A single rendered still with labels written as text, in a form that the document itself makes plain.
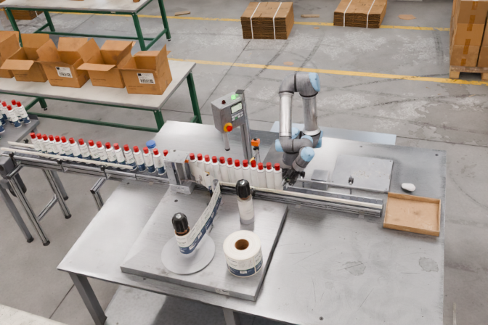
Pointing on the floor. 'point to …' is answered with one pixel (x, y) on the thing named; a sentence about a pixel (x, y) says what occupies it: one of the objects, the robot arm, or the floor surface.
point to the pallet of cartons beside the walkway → (470, 22)
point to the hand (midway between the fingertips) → (284, 183)
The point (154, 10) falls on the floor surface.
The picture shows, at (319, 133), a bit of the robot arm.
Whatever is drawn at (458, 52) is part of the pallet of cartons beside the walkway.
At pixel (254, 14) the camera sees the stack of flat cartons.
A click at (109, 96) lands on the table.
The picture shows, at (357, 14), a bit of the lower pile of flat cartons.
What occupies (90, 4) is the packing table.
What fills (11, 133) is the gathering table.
